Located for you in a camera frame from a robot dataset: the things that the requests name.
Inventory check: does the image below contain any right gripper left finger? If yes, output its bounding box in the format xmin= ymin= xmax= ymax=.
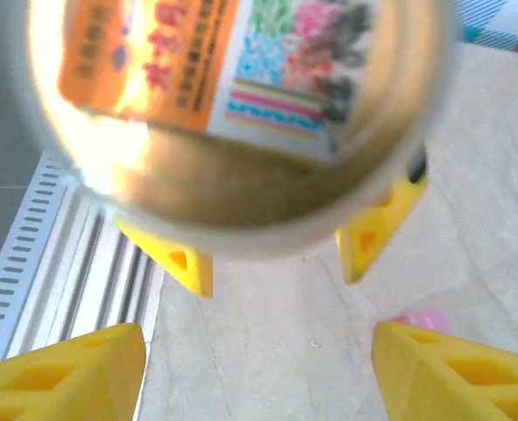
xmin=0 ymin=323 xmax=147 ymax=421

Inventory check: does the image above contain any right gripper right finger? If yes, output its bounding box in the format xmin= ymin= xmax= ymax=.
xmin=371 ymin=319 xmax=518 ymax=421

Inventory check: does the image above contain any pink plastic test tube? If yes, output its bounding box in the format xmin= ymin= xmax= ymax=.
xmin=388 ymin=307 xmax=454 ymax=337

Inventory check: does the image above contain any clear glass vial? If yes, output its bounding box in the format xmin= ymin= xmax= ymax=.
xmin=27 ymin=0 xmax=457 ymax=260

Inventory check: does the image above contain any aluminium mounting rail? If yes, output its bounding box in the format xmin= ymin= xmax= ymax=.
xmin=2 ymin=175 xmax=167 ymax=365

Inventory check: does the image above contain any slotted grey cable duct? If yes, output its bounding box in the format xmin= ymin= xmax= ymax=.
xmin=0 ymin=146 xmax=87 ymax=367

